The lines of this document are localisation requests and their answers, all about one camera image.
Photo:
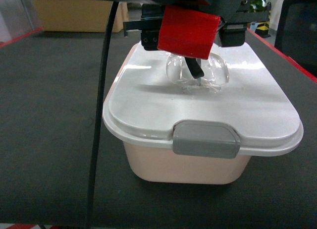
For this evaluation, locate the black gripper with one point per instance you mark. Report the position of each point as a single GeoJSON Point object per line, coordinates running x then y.
{"type": "Point", "coordinates": [234, 18]}

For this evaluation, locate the pink box with white lid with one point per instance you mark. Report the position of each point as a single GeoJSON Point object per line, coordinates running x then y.
{"type": "Point", "coordinates": [195, 135]}

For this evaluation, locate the cardboard box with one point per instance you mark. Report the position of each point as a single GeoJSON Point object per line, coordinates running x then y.
{"type": "Point", "coordinates": [88, 16]}

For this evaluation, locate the red block on gripper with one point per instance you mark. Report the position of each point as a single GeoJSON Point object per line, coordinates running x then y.
{"type": "Point", "coordinates": [187, 32]}

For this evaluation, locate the green potted plant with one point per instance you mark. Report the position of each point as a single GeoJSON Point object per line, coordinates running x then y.
{"type": "Point", "coordinates": [259, 6]}

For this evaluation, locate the dark grey table mat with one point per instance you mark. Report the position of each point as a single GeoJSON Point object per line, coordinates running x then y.
{"type": "Point", "coordinates": [48, 89]}

